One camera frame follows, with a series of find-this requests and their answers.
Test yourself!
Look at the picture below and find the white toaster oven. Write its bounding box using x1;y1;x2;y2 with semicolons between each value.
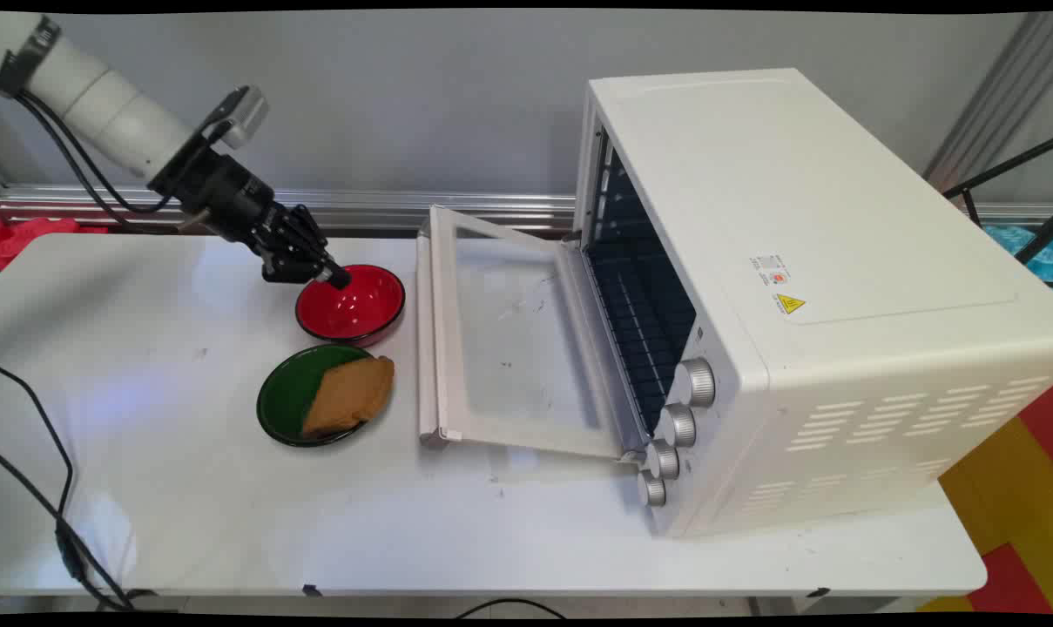
574;68;1053;539

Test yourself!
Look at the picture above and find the black floor cable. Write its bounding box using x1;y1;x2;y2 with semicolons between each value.
453;597;569;620

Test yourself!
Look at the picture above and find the red bowl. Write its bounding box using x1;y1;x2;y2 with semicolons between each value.
295;264;407;347

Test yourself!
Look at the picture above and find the brown toast slice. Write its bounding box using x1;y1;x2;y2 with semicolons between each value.
301;354;396;439

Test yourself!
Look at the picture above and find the aluminium frame rail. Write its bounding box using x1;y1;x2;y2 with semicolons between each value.
0;183;1053;234

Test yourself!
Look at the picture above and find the black metal stand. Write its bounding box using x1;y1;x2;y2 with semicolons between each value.
942;136;1053;266

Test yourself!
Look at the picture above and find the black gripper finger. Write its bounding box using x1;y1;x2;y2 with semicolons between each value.
287;206;353;291
260;228;328;285

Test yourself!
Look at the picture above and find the glass oven door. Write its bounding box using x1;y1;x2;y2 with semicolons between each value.
415;205;649;462

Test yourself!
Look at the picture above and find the black table cable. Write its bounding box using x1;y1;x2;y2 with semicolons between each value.
0;364;179;612

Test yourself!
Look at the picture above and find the red cloth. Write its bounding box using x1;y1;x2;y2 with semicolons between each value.
0;216;109;273

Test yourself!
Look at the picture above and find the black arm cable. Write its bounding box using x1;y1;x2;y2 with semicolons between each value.
0;48;231;234

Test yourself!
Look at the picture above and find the aluminium frame post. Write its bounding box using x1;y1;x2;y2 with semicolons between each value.
923;12;1053;203

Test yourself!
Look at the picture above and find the green plate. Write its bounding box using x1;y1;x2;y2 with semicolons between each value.
256;344;395;448

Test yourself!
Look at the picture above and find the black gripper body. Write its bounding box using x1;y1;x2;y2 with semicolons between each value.
148;138;295;261

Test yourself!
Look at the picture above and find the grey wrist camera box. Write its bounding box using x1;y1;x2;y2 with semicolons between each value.
197;84;271;150

